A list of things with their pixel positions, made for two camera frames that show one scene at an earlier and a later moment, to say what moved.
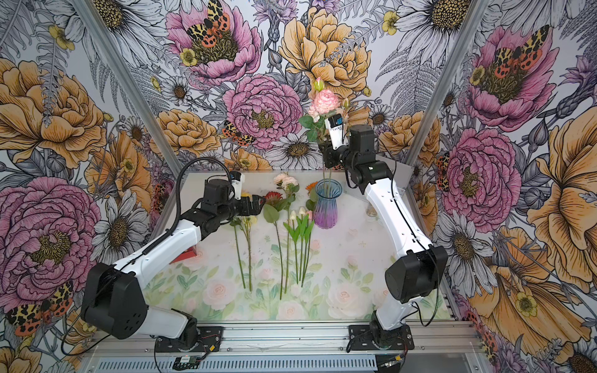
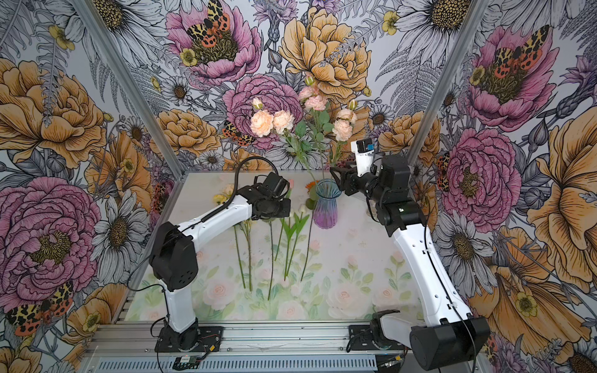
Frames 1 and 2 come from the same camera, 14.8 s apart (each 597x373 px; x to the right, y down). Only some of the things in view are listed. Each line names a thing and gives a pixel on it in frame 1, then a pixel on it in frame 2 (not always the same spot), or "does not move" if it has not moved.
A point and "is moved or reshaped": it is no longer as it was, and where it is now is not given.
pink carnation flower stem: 326,101 is moved or reshaped
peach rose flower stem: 290,189 → 263,123
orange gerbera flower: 310,204 does not move
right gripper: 328,157 → 349,179
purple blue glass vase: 325,212 does not move
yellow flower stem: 247,223 does not move
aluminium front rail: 438,347 does not move
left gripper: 256,209 → 286,203
